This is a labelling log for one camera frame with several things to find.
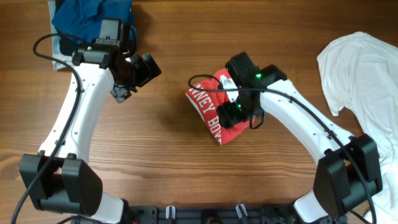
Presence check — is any red t-shirt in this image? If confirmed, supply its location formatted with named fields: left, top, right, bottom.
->
left=185, top=88, right=249, bottom=145

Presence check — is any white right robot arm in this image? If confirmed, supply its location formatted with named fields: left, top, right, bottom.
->
left=217, top=52, right=382, bottom=223

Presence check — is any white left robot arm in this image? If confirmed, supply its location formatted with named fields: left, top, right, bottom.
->
left=19, top=19, right=161, bottom=223

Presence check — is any black folded garment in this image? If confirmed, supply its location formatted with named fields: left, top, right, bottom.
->
left=55, top=0, right=78, bottom=56

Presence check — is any blue shirt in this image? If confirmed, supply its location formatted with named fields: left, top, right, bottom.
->
left=52, top=0, right=135, bottom=42

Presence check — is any light grey folded garment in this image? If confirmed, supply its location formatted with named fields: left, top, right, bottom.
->
left=47, top=1, right=73, bottom=70

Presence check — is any white garment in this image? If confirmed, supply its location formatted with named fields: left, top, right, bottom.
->
left=317, top=32, right=397, bottom=223

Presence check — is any white clip on rail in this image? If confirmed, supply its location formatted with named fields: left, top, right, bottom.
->
left=165, top=205, right=176, bottom=220
left=235, top=203, right=248, bottom=219

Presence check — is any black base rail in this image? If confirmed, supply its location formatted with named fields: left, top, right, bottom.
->
left=70, top=203, right=348, bottom=224

